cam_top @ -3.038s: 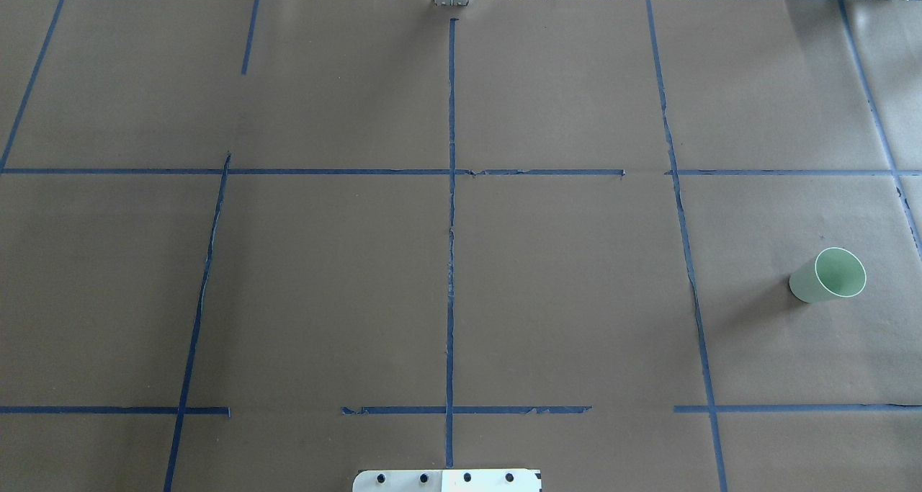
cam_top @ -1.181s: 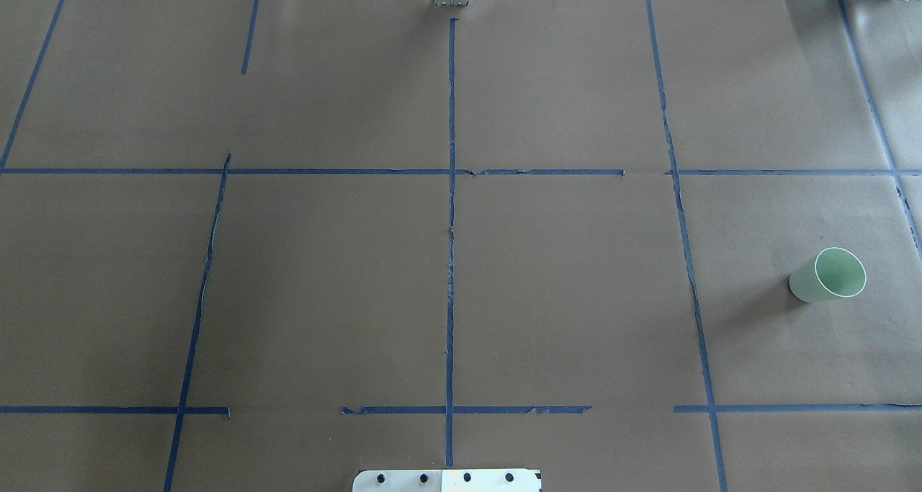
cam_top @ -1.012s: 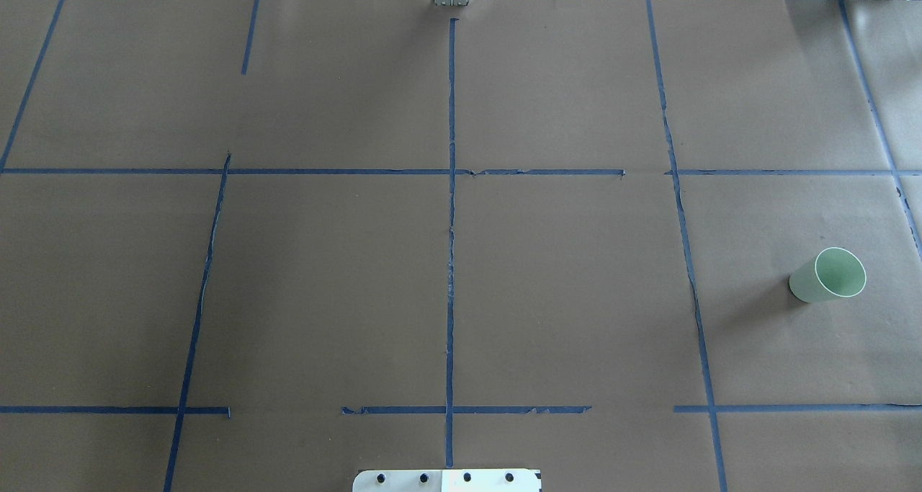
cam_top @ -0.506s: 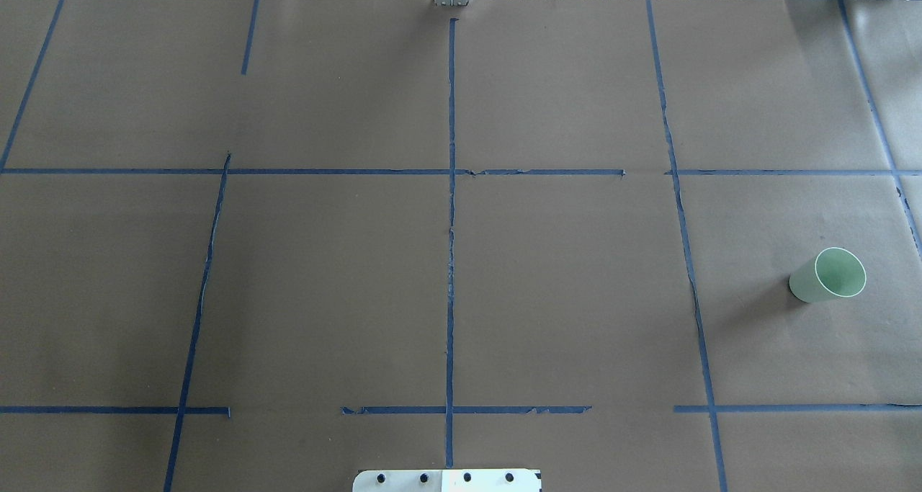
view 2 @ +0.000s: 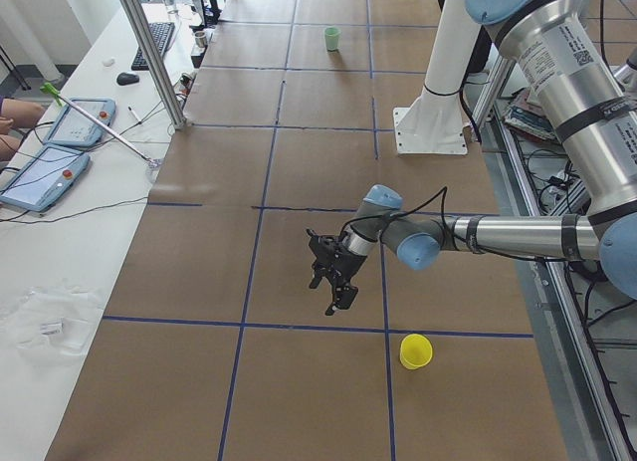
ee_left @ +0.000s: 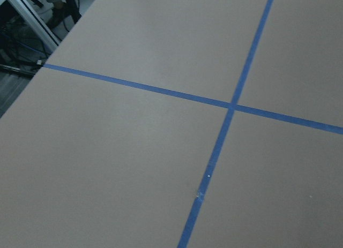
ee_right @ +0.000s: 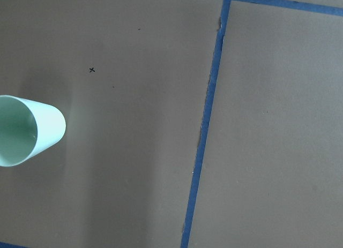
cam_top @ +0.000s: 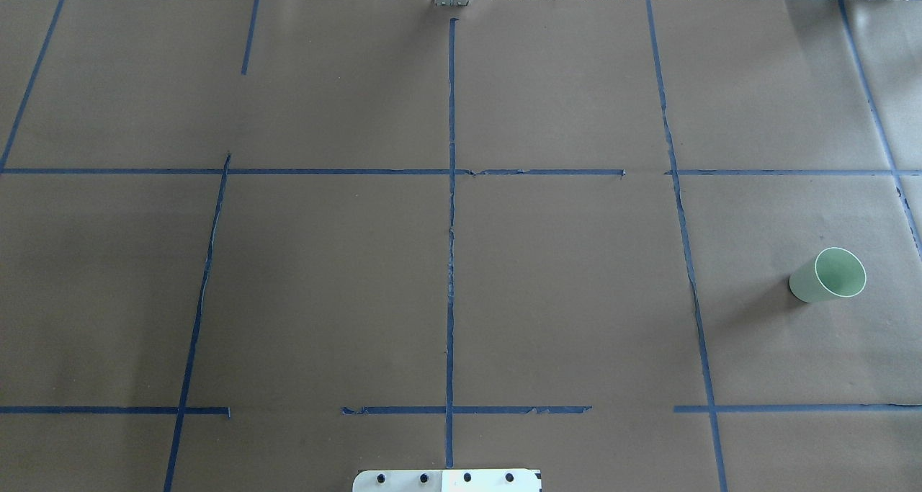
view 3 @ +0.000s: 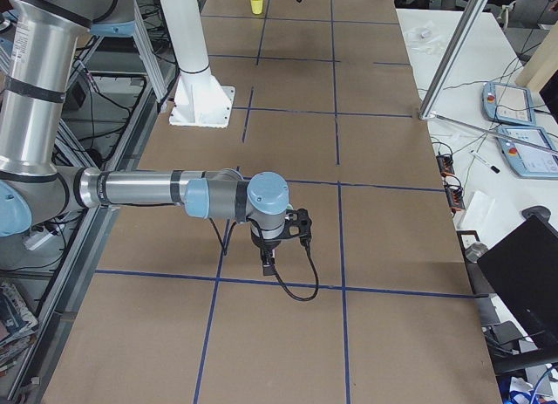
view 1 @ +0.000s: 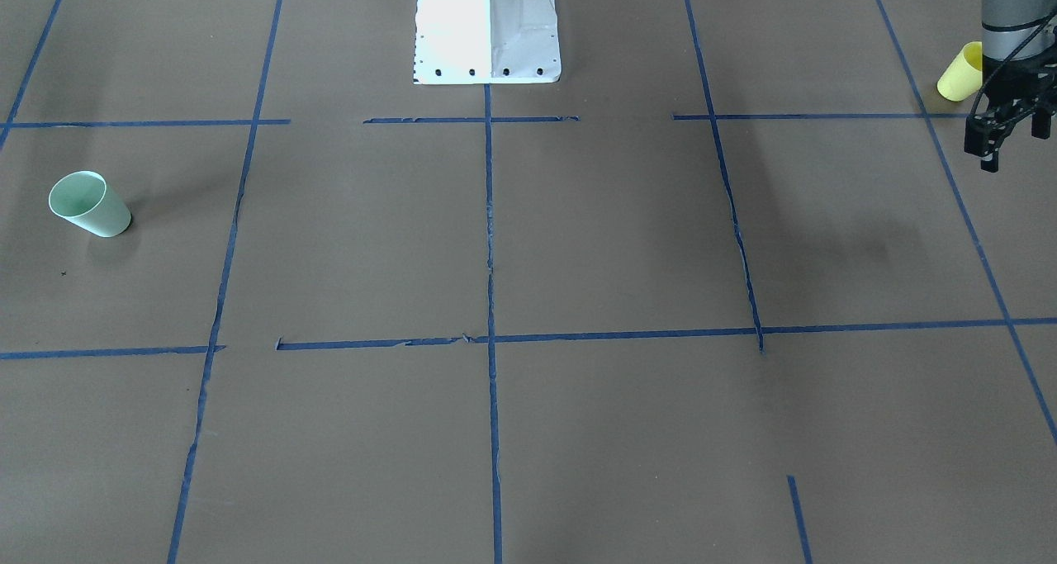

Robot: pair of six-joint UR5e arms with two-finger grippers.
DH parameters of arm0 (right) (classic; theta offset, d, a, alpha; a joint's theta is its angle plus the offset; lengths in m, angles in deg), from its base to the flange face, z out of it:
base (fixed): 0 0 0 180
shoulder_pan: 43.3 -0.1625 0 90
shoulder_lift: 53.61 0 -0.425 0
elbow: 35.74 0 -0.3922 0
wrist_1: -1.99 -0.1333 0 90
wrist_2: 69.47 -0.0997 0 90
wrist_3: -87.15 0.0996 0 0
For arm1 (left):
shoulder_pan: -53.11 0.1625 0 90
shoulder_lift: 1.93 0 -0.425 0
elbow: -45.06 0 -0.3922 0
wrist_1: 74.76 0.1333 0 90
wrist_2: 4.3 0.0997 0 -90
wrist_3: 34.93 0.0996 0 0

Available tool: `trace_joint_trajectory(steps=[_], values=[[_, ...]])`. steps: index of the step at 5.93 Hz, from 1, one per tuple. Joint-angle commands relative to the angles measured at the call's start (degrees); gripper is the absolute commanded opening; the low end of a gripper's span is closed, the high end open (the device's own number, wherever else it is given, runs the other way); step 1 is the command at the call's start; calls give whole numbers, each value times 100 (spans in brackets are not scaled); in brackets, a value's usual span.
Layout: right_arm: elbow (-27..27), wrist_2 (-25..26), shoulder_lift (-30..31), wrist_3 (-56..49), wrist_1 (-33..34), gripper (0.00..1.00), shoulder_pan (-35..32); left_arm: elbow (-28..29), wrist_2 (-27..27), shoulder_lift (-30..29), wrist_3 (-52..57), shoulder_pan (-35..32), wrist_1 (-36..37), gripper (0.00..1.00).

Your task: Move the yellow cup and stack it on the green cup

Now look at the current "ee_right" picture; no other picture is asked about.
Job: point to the light green plastic cup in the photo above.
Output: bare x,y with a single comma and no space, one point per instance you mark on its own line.
27,129

